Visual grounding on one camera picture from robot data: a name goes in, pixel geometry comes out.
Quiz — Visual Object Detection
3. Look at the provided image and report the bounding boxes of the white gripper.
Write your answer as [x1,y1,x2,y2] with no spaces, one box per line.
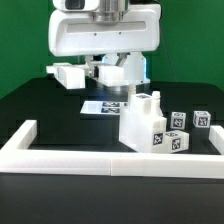
[48,3,161,78]

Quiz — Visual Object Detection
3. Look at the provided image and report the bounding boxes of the white chair back part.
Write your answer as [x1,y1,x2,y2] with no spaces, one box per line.
[46,61,125,89]

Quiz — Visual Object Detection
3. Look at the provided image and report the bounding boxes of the white chair seat part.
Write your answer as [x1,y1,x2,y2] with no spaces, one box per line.
[119,93,167,154]

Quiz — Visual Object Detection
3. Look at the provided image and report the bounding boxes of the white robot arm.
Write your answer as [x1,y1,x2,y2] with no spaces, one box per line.
[47,0,161,89]

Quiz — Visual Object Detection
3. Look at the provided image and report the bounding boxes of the white sheet with tags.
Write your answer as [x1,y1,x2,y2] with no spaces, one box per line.
[80,101,127,115]

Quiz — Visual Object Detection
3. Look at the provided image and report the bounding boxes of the small tagged white cube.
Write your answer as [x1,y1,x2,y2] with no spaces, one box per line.
[193,111,211,128]
[170,112,186,130]

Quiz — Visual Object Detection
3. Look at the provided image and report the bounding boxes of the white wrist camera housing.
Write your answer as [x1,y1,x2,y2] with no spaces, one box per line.
[53,0,100,11]

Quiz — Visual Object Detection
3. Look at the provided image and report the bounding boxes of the white U-shaped border frame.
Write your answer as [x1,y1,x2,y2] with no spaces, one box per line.
[0,120,224,179]

